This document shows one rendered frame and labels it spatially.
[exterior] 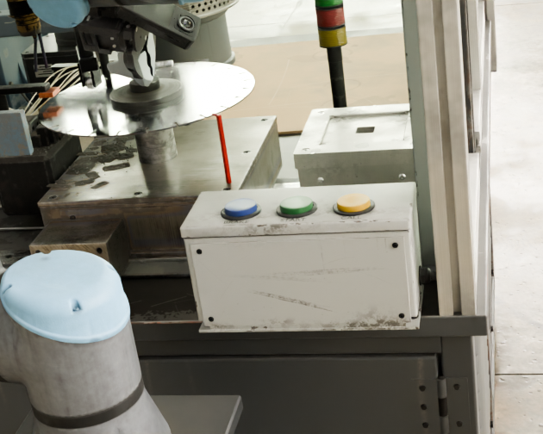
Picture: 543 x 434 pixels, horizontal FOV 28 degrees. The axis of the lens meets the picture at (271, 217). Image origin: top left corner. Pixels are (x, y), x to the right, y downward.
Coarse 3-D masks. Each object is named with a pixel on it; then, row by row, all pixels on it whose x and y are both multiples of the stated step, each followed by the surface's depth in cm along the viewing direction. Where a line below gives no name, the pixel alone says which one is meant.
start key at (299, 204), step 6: (288, 198) 133; (294, 198) 132; (300, 198) 132; (306, 198) 132; (282, 204) 131; (288, 204) 131; (294, 204) 131; (300, 204) 130; (306, 204) 130; (312, 204) 131; (282, 210) 131; (288, 210) 130; (294, 210) 130; (300, 210) 130; (306, 210) 130
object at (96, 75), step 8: (80, 40) 158; (80, 48) 159; (80, 56) 159; (88, 56) 159; (96, 56) 160; (80, 64) 158; (88, 64) 159; (96, 64) 159; (80, 72) 165; (88, 72) 167; (96, 72) 165; (96, 80) 165
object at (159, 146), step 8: (136, 136) 165; (144, 136) 164; (152, 136) 164; (160, 136) 164; (168, 136) 165; (136, 144) 166; (144, 144) 164; (152, 144) 164; (160, 144) 164; (168, 144) 165; (144, 152) 165; (152, 152) 165; (160, 152) 165; (168, 152) 166; (176, 152) 167; (144, 160) 166; (152, 160) 165; (160, 160) 165; (168, 160) 166
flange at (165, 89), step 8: (160, 80) 167; (168, 80) 166; (176, 80) 166; (120, 88) 166; (128, 88) 165; (136, 88) 161; (144, 88) 161; (152, 88) 162; (160, 88) 163; (168, 88) 163; (176, 88) 162; (112, 96) 163; (120, 96) 162; (128, 96) 161; (136, 96) 161; (144, 96) 160; (152, 96) 160; (160, 96) 160; (168, 96) 160; (176, 96) 161; (112, 104) 162; (120, 104) 160; (128, 104) 159; (136, 104) 159; (144, 104) 159; (152, 104) 159
